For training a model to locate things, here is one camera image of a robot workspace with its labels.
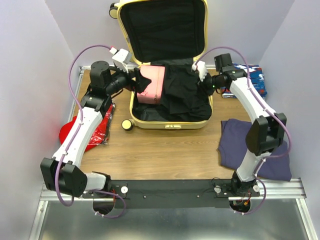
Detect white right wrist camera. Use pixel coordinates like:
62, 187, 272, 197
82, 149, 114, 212
191, 60, 208, 82

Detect black garment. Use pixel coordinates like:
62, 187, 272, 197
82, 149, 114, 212
156, 64, 212, 122

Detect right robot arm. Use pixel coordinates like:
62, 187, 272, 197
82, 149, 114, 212
192, 53, 287, 196

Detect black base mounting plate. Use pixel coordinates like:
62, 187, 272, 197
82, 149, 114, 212
84, 177, 260, 209

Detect aluminium frame rail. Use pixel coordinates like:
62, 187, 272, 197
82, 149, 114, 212
27, 177, 316, 240

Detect red folded garment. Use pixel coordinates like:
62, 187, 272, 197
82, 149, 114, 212
58, 116, 95, 152

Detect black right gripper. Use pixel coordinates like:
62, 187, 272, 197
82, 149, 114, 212
194, 71, 224, 99

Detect blue red white patterned cloth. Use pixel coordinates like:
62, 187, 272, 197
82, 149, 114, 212
217, 64, 268, 99

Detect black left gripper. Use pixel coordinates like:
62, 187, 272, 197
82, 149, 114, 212
105, 63, 152, 96

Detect red plastic packaged item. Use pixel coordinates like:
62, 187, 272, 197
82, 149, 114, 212
85, 103, 116, 151

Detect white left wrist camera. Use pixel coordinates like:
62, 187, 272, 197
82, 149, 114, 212
109, 46, 132, 74

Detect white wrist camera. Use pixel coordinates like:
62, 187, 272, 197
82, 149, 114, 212
109, 46, 132, 74
191, 60, 208, 82

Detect purple folded sweatshirt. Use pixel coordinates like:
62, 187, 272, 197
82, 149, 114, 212
218, 118, 292, 182

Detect pink cosmetic case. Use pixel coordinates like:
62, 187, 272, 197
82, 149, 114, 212
137, 65, 166, 105

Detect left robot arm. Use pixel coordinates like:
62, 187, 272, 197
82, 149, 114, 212
40, 60, 152, 198

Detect cream yellow suitcase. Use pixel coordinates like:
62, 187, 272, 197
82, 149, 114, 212
109, 0, 209, 131

